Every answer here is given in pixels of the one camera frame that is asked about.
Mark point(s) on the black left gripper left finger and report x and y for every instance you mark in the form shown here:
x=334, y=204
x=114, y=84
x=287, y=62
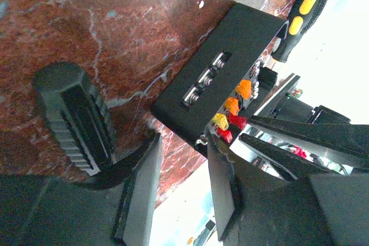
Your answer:
x=112, y=207

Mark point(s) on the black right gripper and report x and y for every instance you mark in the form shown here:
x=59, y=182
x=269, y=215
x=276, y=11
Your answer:
x=320, y=131

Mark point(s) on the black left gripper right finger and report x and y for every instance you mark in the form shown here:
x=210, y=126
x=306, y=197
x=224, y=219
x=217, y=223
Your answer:
x=252, y=207

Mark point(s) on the orange blade fuse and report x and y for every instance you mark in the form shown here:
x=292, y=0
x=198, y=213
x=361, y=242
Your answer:
x=244, y=89
x=232, y=105

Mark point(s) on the black fuse box base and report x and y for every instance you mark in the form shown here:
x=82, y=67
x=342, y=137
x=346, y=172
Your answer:
x=188, y=104

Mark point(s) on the red blade fuse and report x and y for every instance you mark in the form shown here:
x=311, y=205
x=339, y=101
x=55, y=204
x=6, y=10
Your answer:
x=238, y=121

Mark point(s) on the red fuse in box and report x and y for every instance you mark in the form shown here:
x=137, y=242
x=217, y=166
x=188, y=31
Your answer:
x=226, y=135

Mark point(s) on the yellow fuse in box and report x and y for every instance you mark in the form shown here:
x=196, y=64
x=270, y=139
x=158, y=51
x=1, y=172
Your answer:
x=220, y=120

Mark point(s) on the yellow black handle screwdriver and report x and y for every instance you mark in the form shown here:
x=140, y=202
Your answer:
x=302, y=16

